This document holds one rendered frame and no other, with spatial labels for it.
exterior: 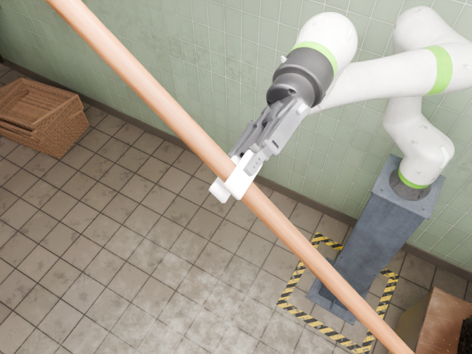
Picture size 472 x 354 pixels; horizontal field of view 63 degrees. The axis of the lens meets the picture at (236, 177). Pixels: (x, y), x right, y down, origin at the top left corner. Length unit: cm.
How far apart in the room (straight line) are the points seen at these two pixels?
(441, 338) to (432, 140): 101
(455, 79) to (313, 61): 47
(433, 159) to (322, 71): 79
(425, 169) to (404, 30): 48
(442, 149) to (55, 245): 241
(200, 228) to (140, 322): 71
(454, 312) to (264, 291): 106
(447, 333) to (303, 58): 166
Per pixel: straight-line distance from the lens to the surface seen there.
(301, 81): 63
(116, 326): 258
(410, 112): 141
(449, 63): 103
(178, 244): 268
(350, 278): 218
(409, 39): 116
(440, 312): 212
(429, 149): 138
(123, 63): 50
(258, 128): 61
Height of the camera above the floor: 240
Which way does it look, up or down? 55 degrees down
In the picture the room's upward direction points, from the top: straight up
